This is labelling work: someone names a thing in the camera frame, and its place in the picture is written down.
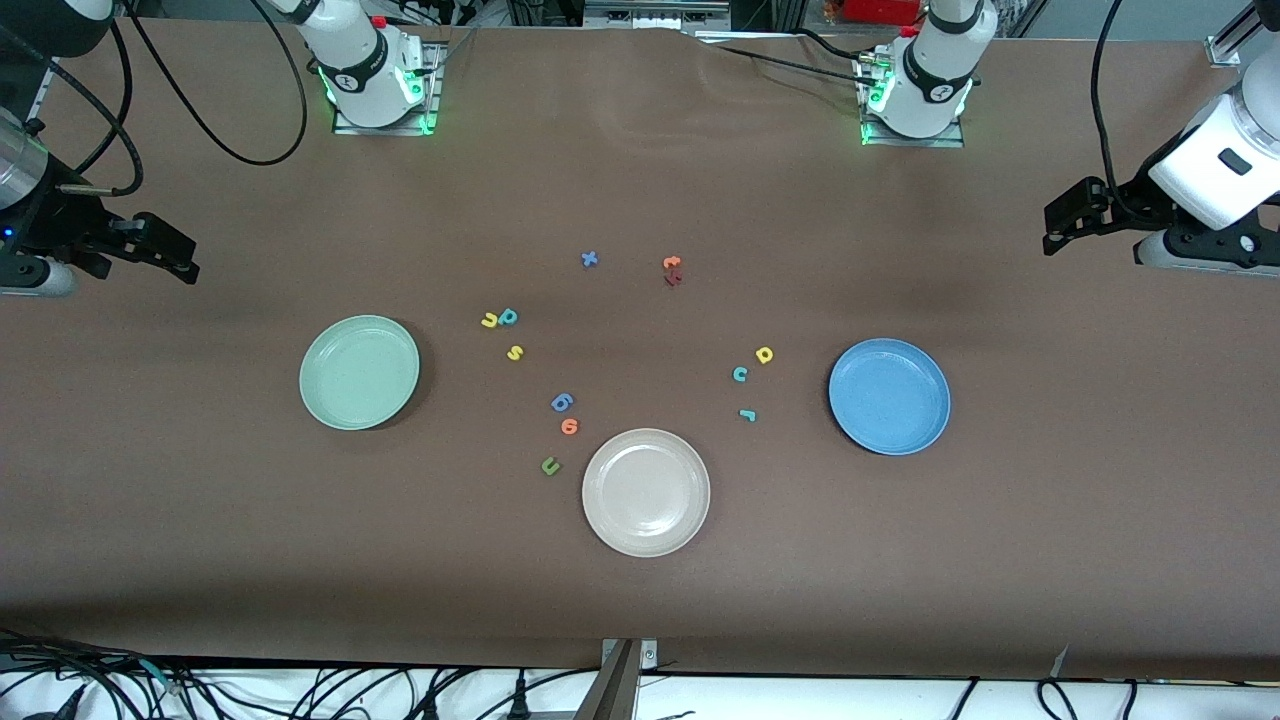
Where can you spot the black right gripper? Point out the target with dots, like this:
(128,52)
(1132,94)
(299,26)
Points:
(52,222)

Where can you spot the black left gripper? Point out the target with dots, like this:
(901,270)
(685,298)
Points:
(1127,204)

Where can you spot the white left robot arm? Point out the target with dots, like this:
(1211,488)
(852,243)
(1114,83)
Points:
(935,80)

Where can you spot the green plate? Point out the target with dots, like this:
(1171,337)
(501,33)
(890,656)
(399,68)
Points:
(360,373)

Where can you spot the blue plate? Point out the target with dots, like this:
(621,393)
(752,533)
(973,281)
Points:
(890,397)

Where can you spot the red box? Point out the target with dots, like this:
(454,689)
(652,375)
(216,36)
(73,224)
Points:
(880,10)

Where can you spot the brown table cover sheet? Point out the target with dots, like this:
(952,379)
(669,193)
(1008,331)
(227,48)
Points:
(640,180)

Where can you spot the blue foam number six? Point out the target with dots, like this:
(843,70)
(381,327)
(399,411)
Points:
(556,405)

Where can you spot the green foam letter u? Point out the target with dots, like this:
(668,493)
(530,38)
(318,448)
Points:
(548,470)

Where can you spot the grey metal box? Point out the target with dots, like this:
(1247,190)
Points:
(650,15)

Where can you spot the beige plate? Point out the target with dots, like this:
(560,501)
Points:
(646,492)

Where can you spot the metal mounting plate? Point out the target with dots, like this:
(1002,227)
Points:
(648,655)

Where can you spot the aluminium strut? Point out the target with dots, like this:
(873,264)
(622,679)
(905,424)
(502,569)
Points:
(610,690)

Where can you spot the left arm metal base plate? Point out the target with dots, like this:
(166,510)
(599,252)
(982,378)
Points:
(910,142)

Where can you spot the aluminium edge rail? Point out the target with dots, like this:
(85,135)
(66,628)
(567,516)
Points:
(38,95)

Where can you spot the aluminium frame profile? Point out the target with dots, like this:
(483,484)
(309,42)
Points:
(1240,28)

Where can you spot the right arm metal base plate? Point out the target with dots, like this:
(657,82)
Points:
(385,130)

